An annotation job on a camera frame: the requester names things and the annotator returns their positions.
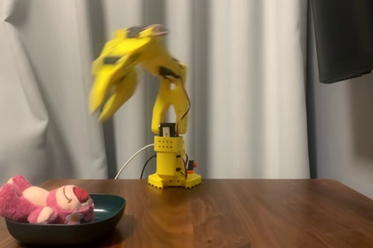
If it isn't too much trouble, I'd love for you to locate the pink strawberry bear plush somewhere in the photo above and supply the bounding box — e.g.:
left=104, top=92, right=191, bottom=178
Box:
left=0, top=174, right=96, bottom=225

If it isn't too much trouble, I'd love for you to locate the white power cable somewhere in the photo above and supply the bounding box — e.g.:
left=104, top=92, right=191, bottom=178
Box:
left=114, top=142, right=155, bottom=180

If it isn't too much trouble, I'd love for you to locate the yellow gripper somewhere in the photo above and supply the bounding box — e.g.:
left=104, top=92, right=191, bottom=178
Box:
left=88, top=35, right=148, bottom=123

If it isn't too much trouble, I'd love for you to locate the black power cable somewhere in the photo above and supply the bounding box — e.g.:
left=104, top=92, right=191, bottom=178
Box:
left=139, top=154, right=157, bottom=180

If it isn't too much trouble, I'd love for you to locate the dark green square bin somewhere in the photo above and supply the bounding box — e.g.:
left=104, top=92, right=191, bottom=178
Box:
left=4, top=193, right=127, bottom=245

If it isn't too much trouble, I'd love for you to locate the white pleated curtain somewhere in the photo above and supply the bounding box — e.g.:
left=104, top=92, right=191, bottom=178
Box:
left=0, top=0, right=319, bottom=211

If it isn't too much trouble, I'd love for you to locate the red white servo wire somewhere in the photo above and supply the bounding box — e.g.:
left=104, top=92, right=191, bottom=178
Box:
left=174, top=79, right=192, bottom=124
left=144, top=24, right=169, bottom=37

